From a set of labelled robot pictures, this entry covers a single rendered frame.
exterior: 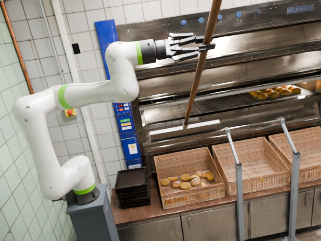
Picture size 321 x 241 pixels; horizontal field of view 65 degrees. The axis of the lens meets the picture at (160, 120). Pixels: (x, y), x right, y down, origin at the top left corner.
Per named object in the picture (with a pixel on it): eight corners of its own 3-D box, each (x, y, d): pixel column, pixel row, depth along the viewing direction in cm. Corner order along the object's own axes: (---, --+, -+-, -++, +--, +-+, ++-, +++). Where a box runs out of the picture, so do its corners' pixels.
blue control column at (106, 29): (136, 149, 458) (111, 25, 381) (144, 148, 458) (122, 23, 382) (140, 228, 278) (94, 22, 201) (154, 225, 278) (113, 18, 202)
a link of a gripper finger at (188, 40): (169, 50, 101) (168, 48, 102) (195, 43, 102) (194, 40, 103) (170, 44, 97) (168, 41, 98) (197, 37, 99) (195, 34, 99)
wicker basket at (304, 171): (266, 158, 265) (267, 135, 256) (316, 148, 269) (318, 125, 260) (295, 185, 220) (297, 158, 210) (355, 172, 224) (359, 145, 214)
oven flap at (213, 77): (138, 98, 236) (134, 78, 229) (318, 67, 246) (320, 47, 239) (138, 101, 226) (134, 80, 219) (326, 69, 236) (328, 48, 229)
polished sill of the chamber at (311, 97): (143, 127, 247) (142, 124, 245) (316, 97, 257) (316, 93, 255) (143, 130, 241) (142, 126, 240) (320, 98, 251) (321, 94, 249)
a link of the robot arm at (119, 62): (100, 41, 91) (104, 45, 102) (107, 76, 93) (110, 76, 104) (138, 36, 92) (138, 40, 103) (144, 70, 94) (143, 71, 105)
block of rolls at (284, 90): (237, 87, 316) (236, 83, 315) (272, 81, 319) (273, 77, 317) (260, 100, 260) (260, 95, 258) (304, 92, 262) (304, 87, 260)
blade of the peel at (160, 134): (219, 122, 195) (219, 119, 196) (150, 135, 191) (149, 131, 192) (211, 136, 228) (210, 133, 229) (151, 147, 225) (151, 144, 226)
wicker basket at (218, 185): (156, 179, 260) (152, 156, 250) (209, 169, 263) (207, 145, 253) (162, 211, 214) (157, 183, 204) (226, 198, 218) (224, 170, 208)
